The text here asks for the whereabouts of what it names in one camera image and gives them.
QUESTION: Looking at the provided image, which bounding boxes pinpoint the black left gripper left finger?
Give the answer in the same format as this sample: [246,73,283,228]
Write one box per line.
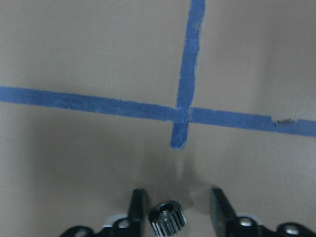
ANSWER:
[128,189,149,237]

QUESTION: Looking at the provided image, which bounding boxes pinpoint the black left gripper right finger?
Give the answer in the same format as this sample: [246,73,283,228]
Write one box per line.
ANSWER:
[210,188,237,237]

